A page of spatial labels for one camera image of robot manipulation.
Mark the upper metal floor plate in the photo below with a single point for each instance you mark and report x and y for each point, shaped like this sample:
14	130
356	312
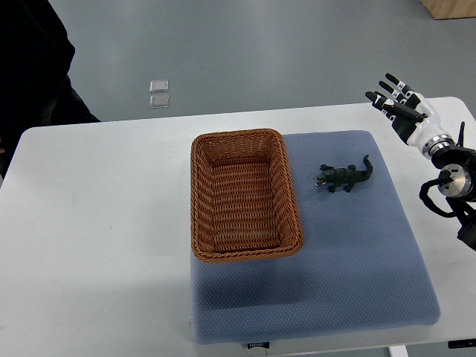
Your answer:
158	86

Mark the black desk control panel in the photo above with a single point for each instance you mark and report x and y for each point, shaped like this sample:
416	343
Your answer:
459	344

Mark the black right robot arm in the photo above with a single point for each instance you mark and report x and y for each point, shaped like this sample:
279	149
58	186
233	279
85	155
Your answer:
456	181

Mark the brown wicker basket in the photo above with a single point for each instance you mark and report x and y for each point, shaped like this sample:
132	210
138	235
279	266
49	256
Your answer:
242	199

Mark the person in black clothes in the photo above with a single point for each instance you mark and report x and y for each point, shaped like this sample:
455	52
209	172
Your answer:
36	56

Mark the dark green toy crocodile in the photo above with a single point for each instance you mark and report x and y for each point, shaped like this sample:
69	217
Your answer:
343	177

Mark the wooden box corner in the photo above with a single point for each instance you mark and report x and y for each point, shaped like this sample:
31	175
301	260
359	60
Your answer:
450	9

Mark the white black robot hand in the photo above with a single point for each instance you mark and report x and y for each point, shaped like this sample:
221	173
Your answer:
411	115

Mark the blue grey foam cushion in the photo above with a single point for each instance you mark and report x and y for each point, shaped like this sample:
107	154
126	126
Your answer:
359	267

